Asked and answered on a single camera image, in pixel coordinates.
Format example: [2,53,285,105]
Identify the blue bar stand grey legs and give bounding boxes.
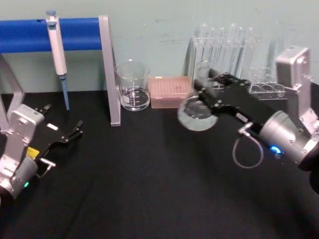
[0,15,122,132]

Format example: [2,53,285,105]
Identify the black table cloth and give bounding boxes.
[0,90,319,239]

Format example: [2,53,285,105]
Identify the clear acrylic test tube rack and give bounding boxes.
[188,22,289,101]

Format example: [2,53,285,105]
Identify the clear glass test tube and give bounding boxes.
[218,27,226,75]
[200,22,209,63]
[237,26,246,75]
[209,27,218,66]
[229,22,238,73]

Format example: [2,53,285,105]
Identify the small clear glass beaker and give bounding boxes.
[177,61,220,131]

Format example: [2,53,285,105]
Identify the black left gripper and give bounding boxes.
[26,104,84,163]

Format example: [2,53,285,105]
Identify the white pipette with blue tip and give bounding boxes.
[45,9,71,111]

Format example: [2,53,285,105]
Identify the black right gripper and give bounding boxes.
[192,67,277,131]

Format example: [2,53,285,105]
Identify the right gripper cable loop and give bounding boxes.
[232,122,265,169]

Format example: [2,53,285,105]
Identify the large clear graduated glass beaker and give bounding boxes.
[114,59,152,112]

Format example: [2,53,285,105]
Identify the pink pipette tip box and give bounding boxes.
[148,76,193,110]

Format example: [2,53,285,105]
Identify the left gripper cable with plug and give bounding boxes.
[36,157,57,179]

